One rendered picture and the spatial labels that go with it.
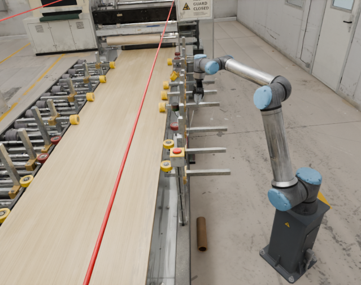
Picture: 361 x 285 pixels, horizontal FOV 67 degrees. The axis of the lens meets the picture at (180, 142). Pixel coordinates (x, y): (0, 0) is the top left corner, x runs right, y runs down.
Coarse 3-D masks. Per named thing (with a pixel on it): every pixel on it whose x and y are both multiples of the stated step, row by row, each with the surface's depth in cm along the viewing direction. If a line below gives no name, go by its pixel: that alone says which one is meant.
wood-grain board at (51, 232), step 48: (96, 96) 275; (96, 144) 201; (144, 144) 197; (48, 192) 161; (96, 192) 159; (144, 192) 156; (0, 240) 135; (48, 240) 133; (96, 240) 131; (144, 240) 129
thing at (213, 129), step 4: (188, 128) 219; (192, 128) 219; (196, 128) 218; (200, 128) 218; (204, 128) 218; (208, 128) 217; (212, 128) 217; (216, 128) 216; (220, 128) 216; (224, 128) 216; (176, 132) 219; (192, 132) 219; (196, 132) 219
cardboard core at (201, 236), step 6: (198, 222) 239; (204, 222) 238; (198, 228) 233; (204, 228) 233; (198, 234) 229; (204, 234) 228; (198, 240) 224; (204, 240) 223; (198, 246) 220; (204, 246) 218
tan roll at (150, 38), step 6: (114, 36) 402; (120, 36) 400; (126, 36) 399; (132, 36) 399; (138, 36) 398; (144, 36) 397; (150, 36) 397; (156, 36) 396; (168, 36) 400; (174, 36) 399; (102, 42) 406; (108, 42) 401; (114, 42) 401; (120, 42) 401; (126, 42) 401; (132, 42) 401; (138, 42) 402; (144, 42) 402; (150, 42) 403
